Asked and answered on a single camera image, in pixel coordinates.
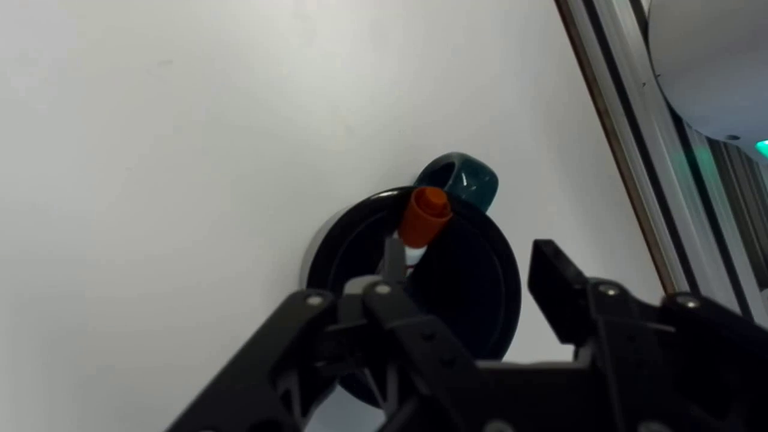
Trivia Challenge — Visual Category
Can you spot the aluminium rail frame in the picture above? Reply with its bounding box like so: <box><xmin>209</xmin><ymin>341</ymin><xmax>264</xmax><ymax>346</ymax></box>
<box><xmin>555</xmin><ymin>0</ymin><xmax>768</xmax><ymax>320</ymax></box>

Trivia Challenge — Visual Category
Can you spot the marker with orange cap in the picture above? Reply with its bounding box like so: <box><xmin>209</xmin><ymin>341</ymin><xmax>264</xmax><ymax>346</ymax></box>
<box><xmin>380</xmin><ymin>184</ymin><xmax>455</xmax><ymax>282</ymax></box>

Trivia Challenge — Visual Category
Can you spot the dark teal mug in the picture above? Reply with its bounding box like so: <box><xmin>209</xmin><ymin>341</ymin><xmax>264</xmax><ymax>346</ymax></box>
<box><xmin>299</xmin><ymin>150</ymin><xmax>522</xmax><ymax>409</ymax></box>

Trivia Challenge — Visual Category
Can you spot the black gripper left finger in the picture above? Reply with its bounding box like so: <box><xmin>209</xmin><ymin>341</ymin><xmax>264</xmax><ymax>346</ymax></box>
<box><xmin>162</xmin><ymin>272</ymin><xmax>483</xmax><ymax>432</ymax></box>

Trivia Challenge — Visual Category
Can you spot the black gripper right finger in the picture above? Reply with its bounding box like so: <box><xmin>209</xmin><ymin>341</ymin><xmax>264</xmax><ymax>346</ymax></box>
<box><xmin>525</xmin><ymin>238</ymin><xmax>768</xmax><ymax>432</ymax></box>

